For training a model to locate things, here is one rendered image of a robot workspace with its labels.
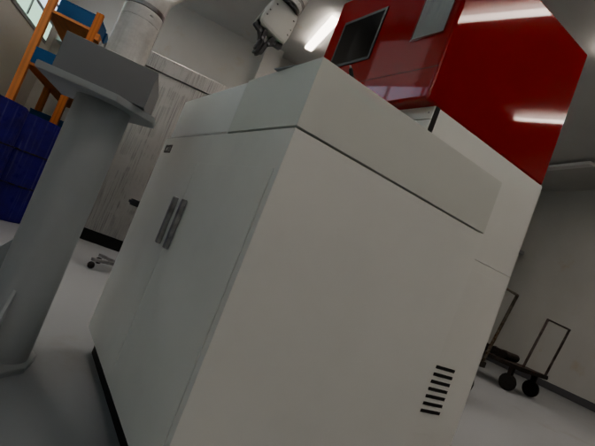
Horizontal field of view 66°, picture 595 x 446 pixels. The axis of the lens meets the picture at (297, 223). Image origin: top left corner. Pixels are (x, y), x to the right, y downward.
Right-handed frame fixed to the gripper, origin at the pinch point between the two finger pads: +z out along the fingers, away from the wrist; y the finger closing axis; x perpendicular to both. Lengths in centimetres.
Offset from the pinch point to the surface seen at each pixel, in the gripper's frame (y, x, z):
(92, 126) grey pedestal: 22, -16, 45
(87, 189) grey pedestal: 13, -17, 61
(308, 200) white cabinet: -13, 50, 40
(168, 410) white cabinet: -14, 45, 88
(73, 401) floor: -14, -3, 111
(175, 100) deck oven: -42, -326, -54
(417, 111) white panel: -55, 8, -21
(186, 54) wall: -66, -660, -213
